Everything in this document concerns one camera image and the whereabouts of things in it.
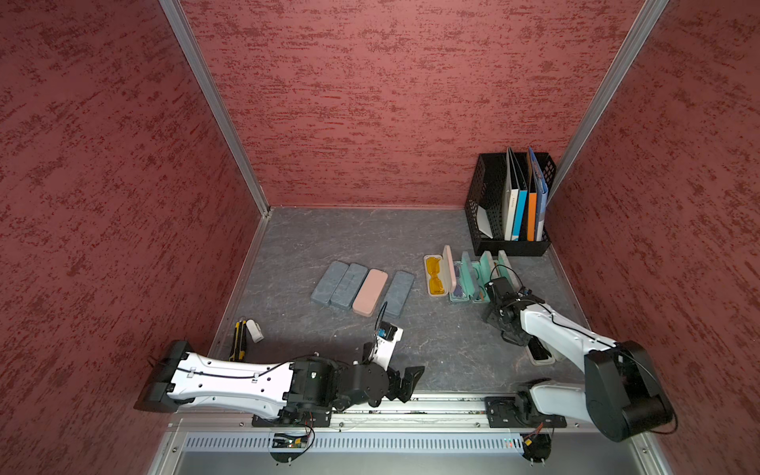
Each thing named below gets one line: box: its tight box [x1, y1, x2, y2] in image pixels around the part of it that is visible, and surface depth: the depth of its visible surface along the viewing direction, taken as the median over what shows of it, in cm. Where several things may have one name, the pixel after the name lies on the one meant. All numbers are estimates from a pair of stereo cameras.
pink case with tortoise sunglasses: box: [352, 268, 389, 318], surface depth 97 cm
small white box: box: [246, 318, 265, 344], surface depth 87 cm
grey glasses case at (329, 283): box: [310, 260, 350, 307], surface depth 97 cm
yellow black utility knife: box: [228, 319, 248, 362], surface depth 87 cm
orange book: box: [526, 147, 538, 242], surface depth 94 cm
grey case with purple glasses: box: [449, 251, 475, 302], surface depth 99 cm
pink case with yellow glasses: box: [423, 244, 457, 297], surface depth 100 cm
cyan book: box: [509, 147, 528, 242], surface depth 92 cm
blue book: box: [528, 146, 550, 242], surface depth 91 cm
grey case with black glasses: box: [330, 263, 369, 311], surface depth 96 cm
